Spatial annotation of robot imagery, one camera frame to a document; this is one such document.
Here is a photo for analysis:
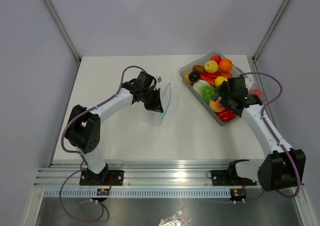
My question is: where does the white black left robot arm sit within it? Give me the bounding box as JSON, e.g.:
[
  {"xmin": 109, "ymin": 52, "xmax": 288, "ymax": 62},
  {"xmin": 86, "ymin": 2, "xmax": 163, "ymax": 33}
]
[{"xmin": 62, "ymin": 70, "xmax": 164, "ymax": 187}]

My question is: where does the clear plastic food bin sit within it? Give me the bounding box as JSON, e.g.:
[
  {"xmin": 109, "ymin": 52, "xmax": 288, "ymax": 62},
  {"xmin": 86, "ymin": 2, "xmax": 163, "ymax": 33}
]
[{"xmin": 178, "ymin": 52, "xmax": 249, "ymax": 125}]

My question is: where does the left aluminium frame post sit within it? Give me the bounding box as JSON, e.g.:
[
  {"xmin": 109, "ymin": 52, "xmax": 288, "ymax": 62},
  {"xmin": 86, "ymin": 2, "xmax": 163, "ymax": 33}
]
[{"xmin": 43, "ymin": 0, "xmax": 82, "ymax": 66}]

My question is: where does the red toy tomato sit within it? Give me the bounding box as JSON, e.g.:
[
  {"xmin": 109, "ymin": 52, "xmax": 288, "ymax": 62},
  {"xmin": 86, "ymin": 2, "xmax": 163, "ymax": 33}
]
[{"xmin": 220, "ymin": 72, "xmax": 233, "ymax": 78}]

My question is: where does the red toy bell pepper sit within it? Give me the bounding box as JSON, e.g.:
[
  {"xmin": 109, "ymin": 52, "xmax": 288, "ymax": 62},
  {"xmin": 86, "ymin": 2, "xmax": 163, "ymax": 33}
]
[{"xmin": 217, "ymin": 109, "xmax": 236, "ymax": 122}]

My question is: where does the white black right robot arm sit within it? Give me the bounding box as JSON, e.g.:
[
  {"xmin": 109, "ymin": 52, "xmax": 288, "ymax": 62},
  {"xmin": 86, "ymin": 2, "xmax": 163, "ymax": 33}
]
[{"xmin": 213, "ymin": 76, "xmax": 306, "ymax": 197}]

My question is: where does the right aluminium frame post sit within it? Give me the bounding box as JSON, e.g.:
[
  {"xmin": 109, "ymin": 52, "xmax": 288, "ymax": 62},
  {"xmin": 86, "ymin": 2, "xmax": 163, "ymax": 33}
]
[{"xmin": 252, "ymin": 0, "xmax": 292, "ymax": 64}]

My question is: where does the small yellow toy fruit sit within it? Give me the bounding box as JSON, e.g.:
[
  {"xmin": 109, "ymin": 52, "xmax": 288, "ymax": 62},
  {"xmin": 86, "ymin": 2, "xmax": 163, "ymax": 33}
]
[{"xmin": 184, "ymin": 73, "xmax": 192, "ymax": 84}]

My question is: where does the bag of small parts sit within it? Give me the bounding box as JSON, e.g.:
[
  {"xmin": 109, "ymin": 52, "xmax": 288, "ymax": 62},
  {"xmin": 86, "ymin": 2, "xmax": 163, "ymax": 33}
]
[{"xmin": 158, "ymin": 208, "xmax": 194, "ymax": 226}]

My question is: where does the yellow toy pear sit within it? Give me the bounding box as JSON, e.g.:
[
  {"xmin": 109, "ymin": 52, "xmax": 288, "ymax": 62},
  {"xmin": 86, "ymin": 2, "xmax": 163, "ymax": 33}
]
[{"xmin": 214, "ymin": 76, "xmax": 228, "ymax": 87}]

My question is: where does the pale yellow toy apple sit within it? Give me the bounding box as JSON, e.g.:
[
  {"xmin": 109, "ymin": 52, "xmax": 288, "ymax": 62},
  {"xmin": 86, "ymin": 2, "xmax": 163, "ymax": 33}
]
[{"xmin": 204, "ymin": 60, "xmax": 219, "ymax": 73}]

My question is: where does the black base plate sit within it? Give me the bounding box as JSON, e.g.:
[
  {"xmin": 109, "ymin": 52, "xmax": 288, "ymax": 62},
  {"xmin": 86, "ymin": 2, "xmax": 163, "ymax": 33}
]
[
  {"xmin": 79, "ymin": 170, "xmax": 124, "ymax": 186},
  {"xmin": 209, "ymin": 170, "xmax": 257, "ymax": 187}
]

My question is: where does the white toy radish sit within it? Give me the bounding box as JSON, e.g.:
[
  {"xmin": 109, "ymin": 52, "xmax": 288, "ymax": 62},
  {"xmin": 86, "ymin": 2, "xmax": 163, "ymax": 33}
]
[{"xmin": 244, "ymin": 77, "xmax": 254, "ymax": 90}]

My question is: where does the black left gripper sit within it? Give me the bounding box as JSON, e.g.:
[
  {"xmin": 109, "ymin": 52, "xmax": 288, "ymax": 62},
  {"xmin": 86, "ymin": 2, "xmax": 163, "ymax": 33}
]
[{"xmin": 141, "ymin": 88, "xmax": 164, "ymax": 113}]

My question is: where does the brown toy kiwi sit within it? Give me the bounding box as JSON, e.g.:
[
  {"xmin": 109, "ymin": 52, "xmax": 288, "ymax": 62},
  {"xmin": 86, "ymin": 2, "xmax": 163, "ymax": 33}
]
[{"xmin": 192, "ymin": 65, "xmax": 205, "ymax": 73}]

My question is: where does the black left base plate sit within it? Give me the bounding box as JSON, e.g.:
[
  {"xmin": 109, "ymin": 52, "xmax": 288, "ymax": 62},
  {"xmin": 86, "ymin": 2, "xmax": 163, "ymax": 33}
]
[{"xmin": 79, "ymin": 170, "xmax": 124, "ymax": 186}]

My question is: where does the red toy chili pepper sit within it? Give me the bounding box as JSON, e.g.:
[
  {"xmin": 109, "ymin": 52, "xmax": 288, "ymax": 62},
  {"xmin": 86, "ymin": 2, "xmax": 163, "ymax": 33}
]
[{"xmin": 200, "ymin": 73, "xmax": 221, "ymax": 79}]

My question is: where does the orange pink toy peach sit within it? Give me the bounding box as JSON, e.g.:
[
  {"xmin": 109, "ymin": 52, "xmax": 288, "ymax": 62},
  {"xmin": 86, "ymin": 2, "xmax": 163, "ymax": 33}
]
[{"xmin": 209, "ymin": 100, "xmax": 225, "ymax": 113}]

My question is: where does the aluminium mounting rail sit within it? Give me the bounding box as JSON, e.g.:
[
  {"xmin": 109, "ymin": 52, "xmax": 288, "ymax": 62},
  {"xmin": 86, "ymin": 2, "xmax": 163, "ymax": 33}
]
[{"xmin": 33, "ymin": 161, "xmax": 305, "ymax": 189}]

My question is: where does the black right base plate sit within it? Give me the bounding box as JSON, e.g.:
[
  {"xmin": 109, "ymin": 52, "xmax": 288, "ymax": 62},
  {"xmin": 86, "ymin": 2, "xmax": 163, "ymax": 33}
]
[{"xmin": 209, "ymin": 170, "xmax": 257, "ymax": 187}]

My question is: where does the white slotted cable duct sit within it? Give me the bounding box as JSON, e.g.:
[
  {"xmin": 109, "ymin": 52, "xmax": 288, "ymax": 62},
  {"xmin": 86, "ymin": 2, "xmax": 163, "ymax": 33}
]
[{"xmin": 44, "ymin": 188, "xmax": 231, "ymax": 199}]

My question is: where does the orange toy tangerine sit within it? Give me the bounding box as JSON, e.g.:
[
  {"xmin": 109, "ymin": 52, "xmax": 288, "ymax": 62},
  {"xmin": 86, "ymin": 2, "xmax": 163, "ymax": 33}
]
[{"xmin": 218, "ymin": 58, "xmax": 233, "ymax": 72}]

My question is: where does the aluminium frame post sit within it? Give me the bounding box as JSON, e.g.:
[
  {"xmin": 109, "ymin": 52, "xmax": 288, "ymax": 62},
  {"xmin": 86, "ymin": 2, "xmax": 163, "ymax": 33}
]
[
  {"xmin": 43, "ymin": 0, "xmax": 82, "ymax": 66},
  {"xmin": 252, "ymin": 0, "xmax": 292, "ymax": 64}
]

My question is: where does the clear zip top bag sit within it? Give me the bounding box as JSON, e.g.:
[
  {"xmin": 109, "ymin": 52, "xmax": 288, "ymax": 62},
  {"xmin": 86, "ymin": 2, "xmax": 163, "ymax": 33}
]
[{"xmin": 143, "ymin": 82, "xmax": 173, "ymax": 128}]

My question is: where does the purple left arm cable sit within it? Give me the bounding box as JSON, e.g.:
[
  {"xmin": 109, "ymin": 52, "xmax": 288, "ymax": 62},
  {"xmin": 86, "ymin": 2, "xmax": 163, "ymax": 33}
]
[{"xmin": 61, "ymin": 65, "xmax": 147, "ymax": 154}]

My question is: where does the green white toy cabbage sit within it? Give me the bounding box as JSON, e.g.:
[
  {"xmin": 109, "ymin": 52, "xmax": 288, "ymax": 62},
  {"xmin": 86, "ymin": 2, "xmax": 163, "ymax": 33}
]
[{"xmin": 193, "ymin": 80, "xmax": 217, "ymax": 105}]

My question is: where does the orange toy carrot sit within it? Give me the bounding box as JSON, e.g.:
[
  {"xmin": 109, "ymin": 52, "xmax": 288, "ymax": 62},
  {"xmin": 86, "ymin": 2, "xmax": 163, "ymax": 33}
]
[{"xmin": 200, "ymin": 75, "xmax": 216, "ymax": 87}]

